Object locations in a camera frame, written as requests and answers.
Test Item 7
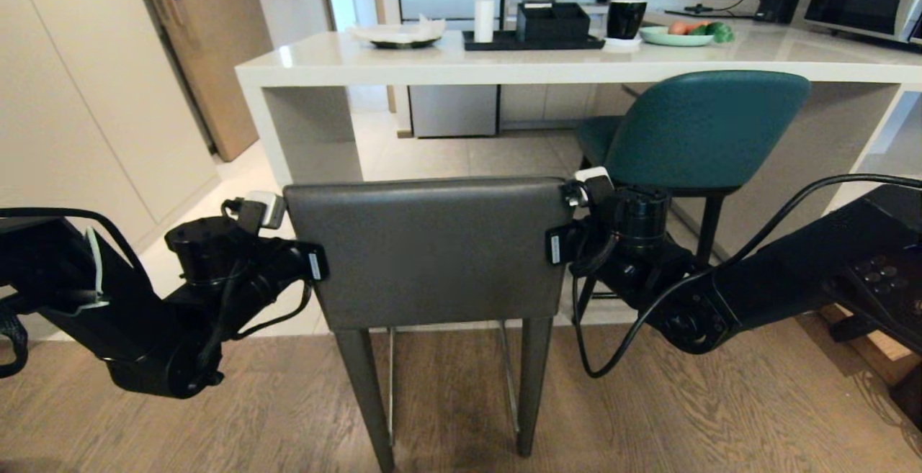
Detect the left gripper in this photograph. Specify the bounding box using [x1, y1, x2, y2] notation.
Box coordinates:
[238, 238, 331, 310]

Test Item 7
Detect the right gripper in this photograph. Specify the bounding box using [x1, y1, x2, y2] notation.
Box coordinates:
[545, 218, 619, 277]

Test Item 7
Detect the grey bar stool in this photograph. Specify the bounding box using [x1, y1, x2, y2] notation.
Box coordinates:
[283, 176, 570, 473]

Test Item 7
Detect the green bar stool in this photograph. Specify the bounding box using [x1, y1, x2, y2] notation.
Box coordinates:
[573, 71, 813, 324]

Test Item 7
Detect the white kitchen counter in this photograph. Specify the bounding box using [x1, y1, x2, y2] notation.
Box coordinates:
[235, 15, 922, 258]

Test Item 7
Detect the black tray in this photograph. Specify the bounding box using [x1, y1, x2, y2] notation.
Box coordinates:
[462, 30, 607, 52]

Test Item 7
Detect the light green plate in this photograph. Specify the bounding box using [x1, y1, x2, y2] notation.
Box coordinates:
[638, 25, 716, 48]

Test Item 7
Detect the brown wooden door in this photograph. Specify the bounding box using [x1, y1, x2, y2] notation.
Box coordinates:
[132, 0, 275, 163]

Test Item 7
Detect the black storage box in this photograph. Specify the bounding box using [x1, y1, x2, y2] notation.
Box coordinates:
[516, 1, 592, 44]

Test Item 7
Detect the black mug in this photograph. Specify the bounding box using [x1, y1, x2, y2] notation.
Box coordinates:
[607, 0, 648, 41]

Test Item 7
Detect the dark green plate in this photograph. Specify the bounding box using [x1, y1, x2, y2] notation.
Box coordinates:
[370, 35, 442, 50]

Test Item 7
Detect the green leafy vegetable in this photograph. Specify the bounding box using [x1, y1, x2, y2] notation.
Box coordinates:
[691, 21, 736, 45]

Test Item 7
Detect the white paper napkin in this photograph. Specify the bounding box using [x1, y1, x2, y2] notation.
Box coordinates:
[350, 14, 448, 46]

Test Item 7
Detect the wooden box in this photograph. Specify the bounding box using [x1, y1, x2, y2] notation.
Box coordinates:
[820, 303, 922, 388]

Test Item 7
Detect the black cable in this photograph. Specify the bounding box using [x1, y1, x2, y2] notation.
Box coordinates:
[229, 282, 315, 341]
[570, 173, 922, 379]

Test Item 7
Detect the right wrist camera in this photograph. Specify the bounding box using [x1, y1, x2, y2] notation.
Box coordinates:
[562, 166, 615, 209]

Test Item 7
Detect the white wall cabinet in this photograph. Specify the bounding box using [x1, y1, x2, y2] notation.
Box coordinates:
[0, 0, 219, 247]

